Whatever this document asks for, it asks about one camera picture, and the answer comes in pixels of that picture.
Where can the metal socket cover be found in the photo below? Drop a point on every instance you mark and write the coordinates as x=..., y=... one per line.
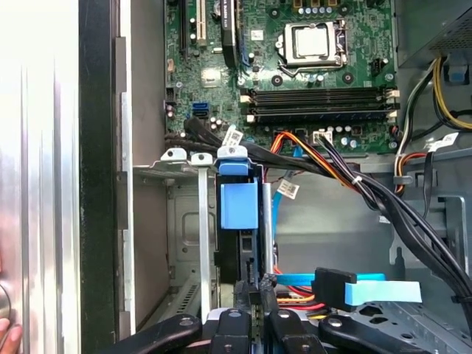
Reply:
x=313, y=63

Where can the green motherboard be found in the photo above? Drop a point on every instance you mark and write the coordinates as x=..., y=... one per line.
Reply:
x=221, y=96

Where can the hard disk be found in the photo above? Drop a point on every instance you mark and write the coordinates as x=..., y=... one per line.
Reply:
x=237, y=206

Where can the grey power supply unit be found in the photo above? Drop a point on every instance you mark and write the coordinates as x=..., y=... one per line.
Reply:
x=424, y=22

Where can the black open PC case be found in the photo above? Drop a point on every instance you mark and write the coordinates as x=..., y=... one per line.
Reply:
x=97, y=147

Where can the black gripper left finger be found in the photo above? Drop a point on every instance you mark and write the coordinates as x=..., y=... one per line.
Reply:
x=232, y=332

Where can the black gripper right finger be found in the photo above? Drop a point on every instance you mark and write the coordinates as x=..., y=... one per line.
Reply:
x=291, y=332

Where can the silver CPU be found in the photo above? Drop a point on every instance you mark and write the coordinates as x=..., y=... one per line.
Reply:
x=311, y=40

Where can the metal disk bay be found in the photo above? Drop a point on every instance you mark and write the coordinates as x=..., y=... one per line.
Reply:
x=180, y=236

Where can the black graphics card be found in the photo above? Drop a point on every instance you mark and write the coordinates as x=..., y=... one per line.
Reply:
x=230, y=33

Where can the person's bare hand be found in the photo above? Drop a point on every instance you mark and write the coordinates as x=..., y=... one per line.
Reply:
x=9, y=335

